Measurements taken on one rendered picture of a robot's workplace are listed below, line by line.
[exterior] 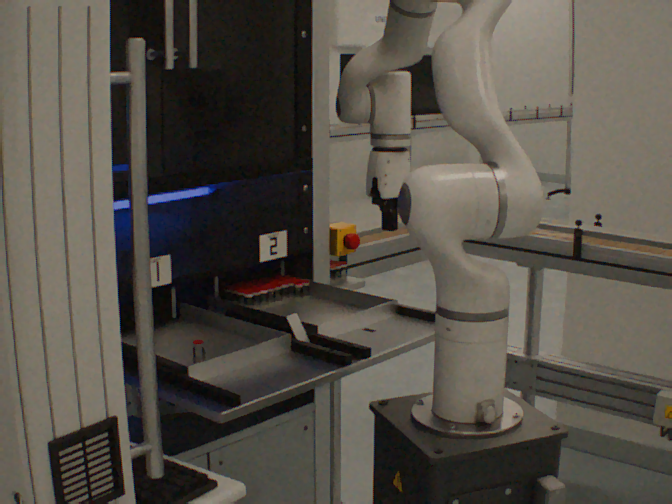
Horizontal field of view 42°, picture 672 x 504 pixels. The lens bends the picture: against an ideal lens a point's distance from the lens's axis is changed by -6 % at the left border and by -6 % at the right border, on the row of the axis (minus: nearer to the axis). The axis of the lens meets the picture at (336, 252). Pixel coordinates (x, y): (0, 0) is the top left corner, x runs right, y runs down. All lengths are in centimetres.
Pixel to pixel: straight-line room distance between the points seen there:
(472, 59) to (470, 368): 49
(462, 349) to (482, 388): 7
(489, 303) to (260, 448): 93
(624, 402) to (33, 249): 200
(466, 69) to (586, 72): 184
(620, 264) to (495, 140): 121
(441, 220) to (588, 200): 195
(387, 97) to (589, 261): 99
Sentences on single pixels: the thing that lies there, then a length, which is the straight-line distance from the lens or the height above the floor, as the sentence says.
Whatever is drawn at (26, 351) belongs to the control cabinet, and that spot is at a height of 112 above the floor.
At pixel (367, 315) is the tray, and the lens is 196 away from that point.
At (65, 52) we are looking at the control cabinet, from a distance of 107.
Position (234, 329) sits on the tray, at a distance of 191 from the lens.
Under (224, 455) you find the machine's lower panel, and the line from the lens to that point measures 213.
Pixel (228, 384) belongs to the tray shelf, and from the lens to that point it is 164.
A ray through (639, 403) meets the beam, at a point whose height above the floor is 49.
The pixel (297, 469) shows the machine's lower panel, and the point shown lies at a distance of 233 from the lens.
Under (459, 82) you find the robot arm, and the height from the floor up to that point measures 141.
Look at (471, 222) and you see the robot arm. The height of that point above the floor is 120.
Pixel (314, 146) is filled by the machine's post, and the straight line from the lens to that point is 216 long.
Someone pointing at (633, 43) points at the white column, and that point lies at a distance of 319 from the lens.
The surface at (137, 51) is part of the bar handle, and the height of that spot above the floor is 146.
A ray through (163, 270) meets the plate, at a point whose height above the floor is 102.
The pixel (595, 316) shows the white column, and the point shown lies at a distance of 336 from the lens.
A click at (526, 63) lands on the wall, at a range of 1090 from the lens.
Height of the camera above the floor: 146
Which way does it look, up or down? 12 degrees down
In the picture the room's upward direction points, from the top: straight up
